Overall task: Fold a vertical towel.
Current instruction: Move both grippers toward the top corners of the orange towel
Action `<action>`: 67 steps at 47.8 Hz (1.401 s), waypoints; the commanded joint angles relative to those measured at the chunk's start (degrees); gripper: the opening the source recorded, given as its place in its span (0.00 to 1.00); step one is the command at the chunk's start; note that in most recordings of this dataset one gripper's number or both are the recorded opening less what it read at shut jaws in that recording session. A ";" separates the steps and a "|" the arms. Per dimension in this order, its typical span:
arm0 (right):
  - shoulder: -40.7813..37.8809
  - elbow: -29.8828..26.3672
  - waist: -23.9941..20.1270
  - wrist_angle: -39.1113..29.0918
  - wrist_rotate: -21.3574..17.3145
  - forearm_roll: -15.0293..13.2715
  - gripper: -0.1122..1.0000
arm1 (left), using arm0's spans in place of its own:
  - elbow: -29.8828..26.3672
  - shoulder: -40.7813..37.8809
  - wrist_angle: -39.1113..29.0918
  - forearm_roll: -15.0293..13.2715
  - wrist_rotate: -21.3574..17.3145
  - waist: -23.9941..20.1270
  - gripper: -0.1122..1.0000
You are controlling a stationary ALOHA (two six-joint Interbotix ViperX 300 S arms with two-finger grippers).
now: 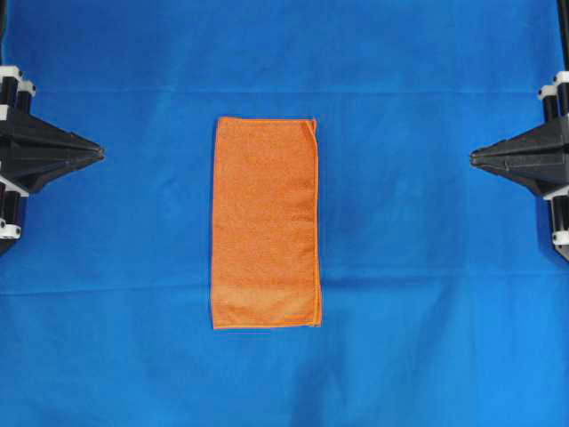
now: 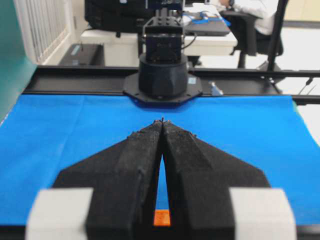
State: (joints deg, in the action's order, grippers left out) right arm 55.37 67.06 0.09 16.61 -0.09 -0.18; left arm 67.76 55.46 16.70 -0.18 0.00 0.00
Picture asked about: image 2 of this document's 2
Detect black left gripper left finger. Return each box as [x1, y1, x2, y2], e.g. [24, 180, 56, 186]
[25, 119, 164, 240]

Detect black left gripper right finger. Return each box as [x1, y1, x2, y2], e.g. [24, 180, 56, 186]
[161, 119, 298, 240]

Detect orange towel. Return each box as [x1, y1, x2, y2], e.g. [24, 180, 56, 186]
[153, 209, 171, 227]

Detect blue table cloth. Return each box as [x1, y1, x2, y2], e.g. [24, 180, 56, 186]
[0, 95, 320, 225]

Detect black box on floor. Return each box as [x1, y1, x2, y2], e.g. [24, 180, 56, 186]
[58, 43, 105, 66]

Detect white desk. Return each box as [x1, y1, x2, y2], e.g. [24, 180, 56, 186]
[80, 4, 238, 67]

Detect black office chair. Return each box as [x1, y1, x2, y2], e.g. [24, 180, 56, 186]
[221, 0, 288, 71]

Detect person in white shirt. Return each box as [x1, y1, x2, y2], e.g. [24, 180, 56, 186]
[218, 0, 279, 36]

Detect black aluminium frame rail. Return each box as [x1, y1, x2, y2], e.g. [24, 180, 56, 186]
[23, 66, 320, 105]

